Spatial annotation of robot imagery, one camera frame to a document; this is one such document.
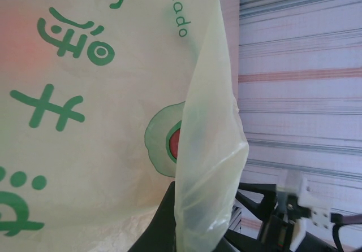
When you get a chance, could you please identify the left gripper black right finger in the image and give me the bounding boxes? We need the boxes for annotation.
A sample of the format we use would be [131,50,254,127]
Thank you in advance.
[214,228,247,252]

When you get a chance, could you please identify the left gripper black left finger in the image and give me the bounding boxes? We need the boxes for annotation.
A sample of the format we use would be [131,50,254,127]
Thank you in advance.
[128,181,179,252]

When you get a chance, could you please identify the yellow-green printed plastic bag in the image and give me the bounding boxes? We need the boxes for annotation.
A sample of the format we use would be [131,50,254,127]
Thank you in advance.
[0,0,249,252]

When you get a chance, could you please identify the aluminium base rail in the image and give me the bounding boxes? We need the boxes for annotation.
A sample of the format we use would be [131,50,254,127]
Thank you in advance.
[230,198,244,232]

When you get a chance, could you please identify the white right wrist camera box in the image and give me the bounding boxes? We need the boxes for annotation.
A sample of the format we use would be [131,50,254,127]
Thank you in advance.
[284,170,333,249]

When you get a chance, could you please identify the black right camera cable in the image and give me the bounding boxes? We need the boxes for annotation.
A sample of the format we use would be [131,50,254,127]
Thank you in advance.
[330,212,362,252]

